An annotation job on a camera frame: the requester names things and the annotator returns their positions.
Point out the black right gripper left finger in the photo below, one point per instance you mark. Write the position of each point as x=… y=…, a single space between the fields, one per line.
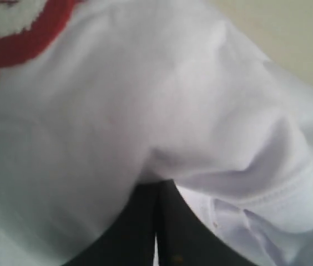
x=130 y=240

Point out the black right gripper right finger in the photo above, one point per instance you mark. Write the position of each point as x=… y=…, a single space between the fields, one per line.
x=182 y=238

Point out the white t-shirt red Chinese patch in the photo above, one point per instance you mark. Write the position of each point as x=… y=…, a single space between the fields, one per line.
x=98 y=97

